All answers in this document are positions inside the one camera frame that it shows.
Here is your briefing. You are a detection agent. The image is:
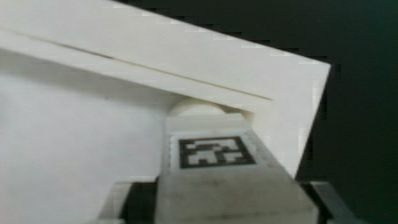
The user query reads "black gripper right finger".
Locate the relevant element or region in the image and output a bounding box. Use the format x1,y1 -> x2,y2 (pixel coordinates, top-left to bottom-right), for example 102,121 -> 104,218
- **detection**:
301,181 -> 363,224

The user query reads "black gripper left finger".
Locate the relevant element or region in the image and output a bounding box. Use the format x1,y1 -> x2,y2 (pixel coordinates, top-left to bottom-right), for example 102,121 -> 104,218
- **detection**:
97,181 -> 162,224

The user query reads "white table leg with tag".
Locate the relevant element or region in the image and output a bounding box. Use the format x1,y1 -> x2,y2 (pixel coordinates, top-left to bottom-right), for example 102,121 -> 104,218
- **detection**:
155,111 -> 319,224

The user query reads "white square tabletop panel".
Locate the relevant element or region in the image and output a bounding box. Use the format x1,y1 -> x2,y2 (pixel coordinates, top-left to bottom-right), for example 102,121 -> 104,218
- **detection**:
0,50 -> 178,224

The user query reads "white U-shaped obstacle fence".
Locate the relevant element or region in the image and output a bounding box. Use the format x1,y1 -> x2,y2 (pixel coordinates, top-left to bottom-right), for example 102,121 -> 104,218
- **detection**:
0,0 -> 331,172

